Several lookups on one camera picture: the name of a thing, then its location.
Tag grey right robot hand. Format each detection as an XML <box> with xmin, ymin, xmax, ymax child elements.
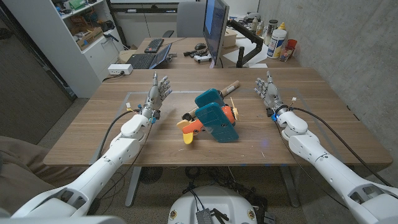
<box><xmin>254</xmin><ymin>70</ymin><xmax>289</xmax><ymax>116</ymax></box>

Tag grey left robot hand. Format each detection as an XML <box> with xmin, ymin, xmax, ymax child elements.
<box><xmin>141</xmin><ymin>71</ymin><xmax>173</xmax><ymax>118</ymax></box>

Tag teal and orange toy airplane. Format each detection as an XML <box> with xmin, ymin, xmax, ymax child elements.
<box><xmin>176</xmin><ymin>88</ymin><xmax>240</xmax><ymax>146</ymax></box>

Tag black round lens object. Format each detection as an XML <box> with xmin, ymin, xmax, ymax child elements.
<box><xmin>182</xmin><ymin>107</ymin><xmax>200</xmax><ymax>122</ymax></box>

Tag open black laptop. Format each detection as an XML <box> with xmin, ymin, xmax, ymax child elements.
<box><xmin>126</xmin><ymin>42</ymin><xmax>173</xmax><ymax>70</ymax></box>

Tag wooden back desk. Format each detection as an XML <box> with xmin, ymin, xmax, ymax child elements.
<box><xmin>119</xmin><ymin>36</ymin><xmax>302</xmax><ymax>70</ymax></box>

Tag glass jar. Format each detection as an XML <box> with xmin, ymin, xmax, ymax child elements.
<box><xmin>279</xmin><ymin>46</ymin><xmax>295</xmax><ymax>62</ymax></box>

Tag white power strip box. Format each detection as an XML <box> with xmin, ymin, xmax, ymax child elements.
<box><xmin>107</xmin><ymin>63</ymin><xmax>134</xmax><ymax>76</ymax></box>

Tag black keyboard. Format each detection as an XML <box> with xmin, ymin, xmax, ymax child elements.
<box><xmin>144</xmin><ymin>38</ymin><xmax>165</xmax><ymax>54</ymax></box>

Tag white wipes canister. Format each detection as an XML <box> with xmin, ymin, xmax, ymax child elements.
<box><xmin>266</xmin><ymin>28</ymin><xmax>287</xmax><ymax>60</ymax></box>

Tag black remote controller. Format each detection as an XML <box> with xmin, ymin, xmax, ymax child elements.
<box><xmin>183</xmin><ymin>48</ymin><xmax>209</xmax><ymax>58</ymax></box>

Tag white paper sheets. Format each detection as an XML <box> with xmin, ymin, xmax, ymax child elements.
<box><xmin>222</xmin><ymin>37</ymin><xmax>270</xmax><ymax>65</ymax></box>

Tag white game controller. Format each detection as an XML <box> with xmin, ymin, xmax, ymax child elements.
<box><xmin>193</xmin><ymin>54</ymin><xmax>213</xmax><ymax>64</ymax></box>

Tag dark lidded jar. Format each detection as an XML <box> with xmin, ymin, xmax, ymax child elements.
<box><xmin>263</xmin><ymin>19</ymin><xmax>279</xmax><ymax>47</ymax></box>

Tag light wooden box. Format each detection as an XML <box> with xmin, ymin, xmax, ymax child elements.
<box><xmin>222</xmin><ymin>28</ymin><xmax>238</xmax><ymax>49</ymax></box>

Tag white low cabinet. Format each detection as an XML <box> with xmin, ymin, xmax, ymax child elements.
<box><xmin>113</xmin><ymin>11</ymin><xmax>180</xmax><ymax>47</ymax></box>

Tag round black floor disc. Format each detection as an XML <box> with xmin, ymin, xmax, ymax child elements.
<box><xmin>139</xmin><ymin>167</ymin><xmax>164</xmax><ymax>185</ymax></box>

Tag grey office chair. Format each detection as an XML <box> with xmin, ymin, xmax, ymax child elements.
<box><xmin>161</xmin><ymin>1</ymin><xmax>206</xmax><ymax>39</ymax></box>

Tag computer monitor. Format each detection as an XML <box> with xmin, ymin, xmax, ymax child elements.
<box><xmin>202</xmin><ymin>0</ymin><xmax>230</xmax><ymax>66</ymax></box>

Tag cardboard box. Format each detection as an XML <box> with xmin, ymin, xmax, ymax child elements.
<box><xmin>70</xmin><ymin>26</ymin><xmax>104</xmax><ymax>51</ymax></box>

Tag grey table leg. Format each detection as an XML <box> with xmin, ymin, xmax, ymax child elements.
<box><xmin>279</xmin><ymin>164</ymin><xmax>301</xmax><ymax>208</ymax></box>
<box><xmin>124</xmin><ymin>166</ymin><xmax>142</xmax><ymax>208</ymax></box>

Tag white shelf cabinet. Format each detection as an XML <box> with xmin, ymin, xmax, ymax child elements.
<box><xmin>2</xmin><ymin>0</ymin><xmax>125</xmax><ymax>99</ymax></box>

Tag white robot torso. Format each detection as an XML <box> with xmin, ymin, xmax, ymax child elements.
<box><xmin>167</xmin><ymin>185</ymin><xmax>258</xmax><ymax>224</ymax></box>

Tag brown cushion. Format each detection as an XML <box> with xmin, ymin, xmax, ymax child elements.
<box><xmin>0</xmin><ymin>135</ymin><xmax>91</xmax><ymax>215</ymax></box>

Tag black power strip cable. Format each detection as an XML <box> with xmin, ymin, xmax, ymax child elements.
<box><xmin>102</xmin><ymin>73</ymin><xmax>124</xmax><ymax>82</ymax></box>

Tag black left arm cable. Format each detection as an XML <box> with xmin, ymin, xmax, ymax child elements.
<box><xmin>96</xmin><ymin>109</ymin><xmax>141</xmax><ymax>160</ymax></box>

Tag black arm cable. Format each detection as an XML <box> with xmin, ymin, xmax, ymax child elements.
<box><xmin>96</xmin><ymin>109</ymin><xmax>141</xmax><ymax>160</ymax></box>
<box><xmin>290</xmin><ymin>106</ymin><xmax>393</xmax><ymax>187</ymax></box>

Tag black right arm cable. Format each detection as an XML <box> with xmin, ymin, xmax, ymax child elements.
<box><xmin>290</xmin><ymin>106</ymin><xmax>393</xmax><ymax>187</ymax></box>

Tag black floor cables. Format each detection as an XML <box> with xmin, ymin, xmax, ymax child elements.
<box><xmin>183</xmin><ymin>166</ymin><xmax>268</xmax><ymax>218</ymax></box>

